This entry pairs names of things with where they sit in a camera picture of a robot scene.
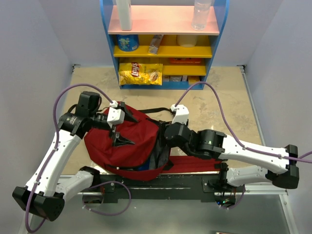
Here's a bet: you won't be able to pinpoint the yellow small box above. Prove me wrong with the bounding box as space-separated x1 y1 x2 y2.
188 76 200 85

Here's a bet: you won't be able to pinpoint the white small carton boxes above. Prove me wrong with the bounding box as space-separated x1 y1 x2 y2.
162 75 188 82

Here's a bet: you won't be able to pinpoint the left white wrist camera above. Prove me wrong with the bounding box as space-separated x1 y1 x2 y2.
107 100 125 128

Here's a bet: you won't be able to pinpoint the yellow Lays chips bag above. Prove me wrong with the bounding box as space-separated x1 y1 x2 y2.
118 62 162 85

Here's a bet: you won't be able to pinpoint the brown wrapped snack bar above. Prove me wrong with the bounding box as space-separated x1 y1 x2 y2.
148 35 164 55

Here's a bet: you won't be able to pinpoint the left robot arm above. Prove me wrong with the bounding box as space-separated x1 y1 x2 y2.
12 91 138 221

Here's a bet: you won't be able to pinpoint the clear plastic water bottle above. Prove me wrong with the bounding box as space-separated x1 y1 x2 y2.
191 0 212 31

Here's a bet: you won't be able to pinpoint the blue snack canister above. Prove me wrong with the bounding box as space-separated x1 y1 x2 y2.
117 35 139 52

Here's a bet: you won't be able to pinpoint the cream white jar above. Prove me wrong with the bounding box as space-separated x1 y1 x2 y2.
176 35 198 48

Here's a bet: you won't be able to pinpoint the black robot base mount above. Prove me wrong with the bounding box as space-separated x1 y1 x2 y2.
82 173 243 204

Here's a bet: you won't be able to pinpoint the red backpack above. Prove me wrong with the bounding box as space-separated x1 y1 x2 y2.
84 106 221 181

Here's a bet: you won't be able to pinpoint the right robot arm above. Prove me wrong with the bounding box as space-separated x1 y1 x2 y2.
164 122 299 192

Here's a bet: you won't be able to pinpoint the white tall bottle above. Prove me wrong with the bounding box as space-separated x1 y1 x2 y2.
116 0 132 31

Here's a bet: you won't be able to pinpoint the blue pencil case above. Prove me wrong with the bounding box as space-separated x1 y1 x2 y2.
138 164 149 171

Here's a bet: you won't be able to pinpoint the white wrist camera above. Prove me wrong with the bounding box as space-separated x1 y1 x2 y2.
107 100 125 128
170 104 190 125

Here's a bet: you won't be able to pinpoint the blue shelf unit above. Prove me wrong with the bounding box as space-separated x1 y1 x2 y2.
99 0 230 82

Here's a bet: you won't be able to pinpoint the red flat snack box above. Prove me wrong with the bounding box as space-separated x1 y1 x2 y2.
169 58 203 64

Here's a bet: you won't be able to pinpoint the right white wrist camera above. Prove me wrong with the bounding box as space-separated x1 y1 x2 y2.
170 104 190 125

